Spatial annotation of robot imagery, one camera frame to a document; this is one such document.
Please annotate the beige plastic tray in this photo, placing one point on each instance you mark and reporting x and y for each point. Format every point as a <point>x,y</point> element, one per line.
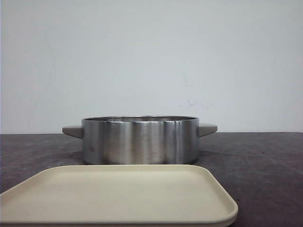
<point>119,195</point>

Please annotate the stainless steel pot grey handles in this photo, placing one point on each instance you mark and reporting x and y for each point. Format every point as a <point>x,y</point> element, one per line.
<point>131,140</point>

